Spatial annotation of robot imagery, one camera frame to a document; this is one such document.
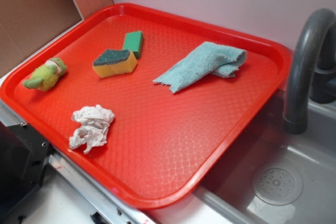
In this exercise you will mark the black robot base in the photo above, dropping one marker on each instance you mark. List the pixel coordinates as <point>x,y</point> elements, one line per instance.
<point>24,157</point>

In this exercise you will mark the green plush animal toy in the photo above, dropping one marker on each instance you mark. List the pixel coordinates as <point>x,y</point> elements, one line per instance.
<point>47,75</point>

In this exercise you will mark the red plastic tray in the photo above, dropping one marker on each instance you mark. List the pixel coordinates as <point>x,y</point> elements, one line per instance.
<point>160,144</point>

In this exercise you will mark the light blue cloth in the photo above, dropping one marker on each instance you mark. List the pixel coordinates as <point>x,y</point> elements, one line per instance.
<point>208,58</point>

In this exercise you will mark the green rectangular block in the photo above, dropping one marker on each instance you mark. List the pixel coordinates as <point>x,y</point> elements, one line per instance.
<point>133,41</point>

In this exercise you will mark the yellow sponge with green scourer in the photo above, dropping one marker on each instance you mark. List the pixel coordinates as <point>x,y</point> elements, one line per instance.
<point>114,62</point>

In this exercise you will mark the crumpled white paper towel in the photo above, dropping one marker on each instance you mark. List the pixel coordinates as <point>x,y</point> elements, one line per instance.
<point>95,122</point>

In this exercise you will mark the grey plastic sink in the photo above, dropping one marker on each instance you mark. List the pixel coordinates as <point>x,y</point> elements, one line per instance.
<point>227,186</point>

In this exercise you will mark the round sink drain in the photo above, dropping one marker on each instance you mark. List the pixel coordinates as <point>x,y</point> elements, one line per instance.
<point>277,184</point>

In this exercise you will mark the grey curved faucet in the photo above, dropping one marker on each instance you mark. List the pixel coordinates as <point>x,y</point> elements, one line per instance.
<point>312,72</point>

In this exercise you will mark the brown cardboard panel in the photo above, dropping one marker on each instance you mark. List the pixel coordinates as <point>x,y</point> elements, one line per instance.
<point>28,25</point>

